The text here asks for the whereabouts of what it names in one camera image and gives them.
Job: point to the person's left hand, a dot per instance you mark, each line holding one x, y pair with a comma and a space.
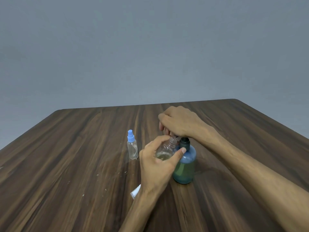
154, 173

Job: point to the person's right hand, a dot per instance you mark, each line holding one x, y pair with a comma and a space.
183, 121

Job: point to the white spray cap with tube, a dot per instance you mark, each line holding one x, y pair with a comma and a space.
135, 192

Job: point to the clear small bottle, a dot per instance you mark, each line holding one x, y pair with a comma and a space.
166, 149

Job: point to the blue green pump bottle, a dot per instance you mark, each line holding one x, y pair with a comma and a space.
183, 171

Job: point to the blue-capped small spray bottle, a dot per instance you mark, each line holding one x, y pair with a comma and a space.
132, 150

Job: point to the person's right forearm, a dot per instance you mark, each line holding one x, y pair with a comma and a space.
256, 178

